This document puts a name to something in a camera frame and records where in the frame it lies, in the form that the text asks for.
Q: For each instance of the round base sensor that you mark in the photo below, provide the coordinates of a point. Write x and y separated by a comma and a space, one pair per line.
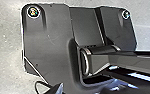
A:
33, 11
126, 14

